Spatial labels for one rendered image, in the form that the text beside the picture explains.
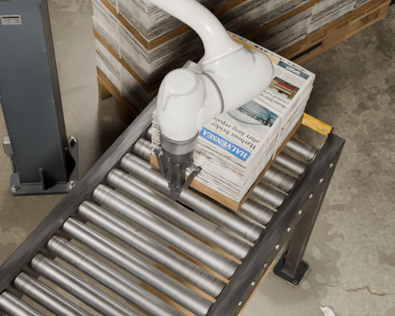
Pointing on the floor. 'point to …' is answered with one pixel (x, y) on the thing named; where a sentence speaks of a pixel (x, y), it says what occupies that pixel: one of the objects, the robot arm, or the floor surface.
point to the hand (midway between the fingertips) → (175, 189)
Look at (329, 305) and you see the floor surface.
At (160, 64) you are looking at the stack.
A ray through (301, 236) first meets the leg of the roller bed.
